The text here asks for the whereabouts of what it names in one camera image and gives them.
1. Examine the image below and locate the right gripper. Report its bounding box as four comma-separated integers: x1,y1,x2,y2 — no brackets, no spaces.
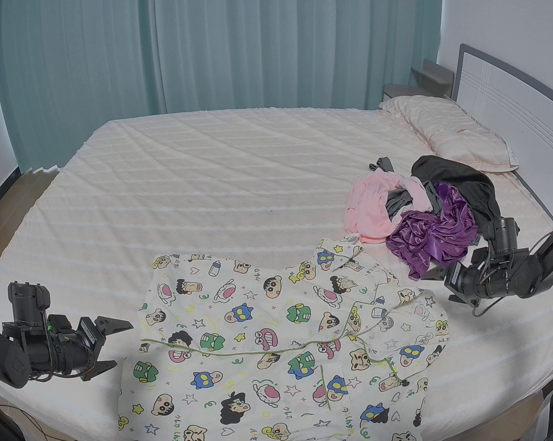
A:
420,263,486,305

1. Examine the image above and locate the white printed pyjama top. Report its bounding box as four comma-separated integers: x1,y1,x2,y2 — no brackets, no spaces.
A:
117,238,449,441

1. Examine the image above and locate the pink garment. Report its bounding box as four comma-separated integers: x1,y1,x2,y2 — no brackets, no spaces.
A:
343,173,431,246

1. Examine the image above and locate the grey garment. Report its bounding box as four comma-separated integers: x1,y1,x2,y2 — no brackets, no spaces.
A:
369,156,442,221

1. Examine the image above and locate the purple satin garment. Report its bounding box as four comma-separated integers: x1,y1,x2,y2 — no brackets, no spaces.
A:
386,182,479,280

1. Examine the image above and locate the black cable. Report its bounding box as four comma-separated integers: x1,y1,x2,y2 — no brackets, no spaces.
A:
0,405,52,441

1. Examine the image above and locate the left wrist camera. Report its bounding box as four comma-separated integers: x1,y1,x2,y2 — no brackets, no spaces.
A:
47,314,75,339

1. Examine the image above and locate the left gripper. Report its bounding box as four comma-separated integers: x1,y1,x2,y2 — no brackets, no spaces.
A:
51,316,134,381

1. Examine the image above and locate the grey bedside table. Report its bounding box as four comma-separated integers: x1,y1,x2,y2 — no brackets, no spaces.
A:
383,60,455,102

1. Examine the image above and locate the bed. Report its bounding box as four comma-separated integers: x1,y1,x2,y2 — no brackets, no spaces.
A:
0,43,553,441

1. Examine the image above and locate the black garment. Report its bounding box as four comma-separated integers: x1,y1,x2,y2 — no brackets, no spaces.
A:
411,155,502,247

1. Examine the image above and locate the blue-green curtain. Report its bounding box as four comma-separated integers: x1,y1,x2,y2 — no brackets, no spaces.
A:
0,0,167,173
152,0,444,109

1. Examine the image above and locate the pale pink pillow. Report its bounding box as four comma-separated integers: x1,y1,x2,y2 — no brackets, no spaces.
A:
378,96,519,173

